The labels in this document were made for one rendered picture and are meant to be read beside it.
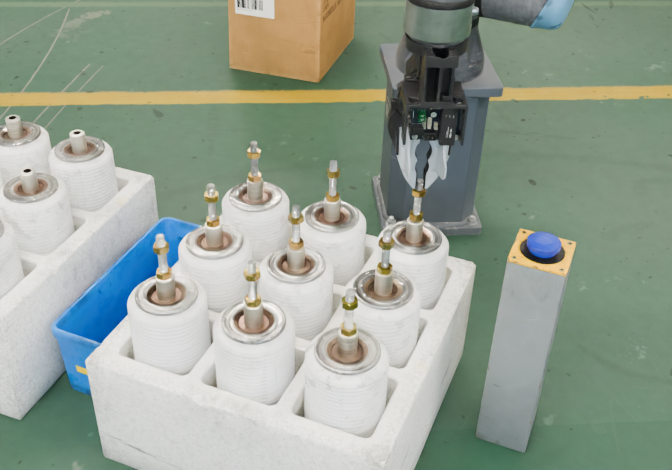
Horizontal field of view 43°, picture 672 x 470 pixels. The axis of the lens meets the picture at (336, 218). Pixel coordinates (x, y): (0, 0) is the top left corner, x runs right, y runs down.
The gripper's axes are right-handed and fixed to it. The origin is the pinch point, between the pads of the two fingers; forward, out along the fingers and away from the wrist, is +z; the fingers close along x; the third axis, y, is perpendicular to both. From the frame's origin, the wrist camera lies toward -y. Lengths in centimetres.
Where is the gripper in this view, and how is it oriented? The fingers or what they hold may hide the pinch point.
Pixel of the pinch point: (419, 175)
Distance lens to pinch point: 109.4
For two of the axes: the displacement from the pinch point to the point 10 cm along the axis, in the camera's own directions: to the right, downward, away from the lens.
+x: 10.0, 0.1, 0.4
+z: -0.3, 8.2, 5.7
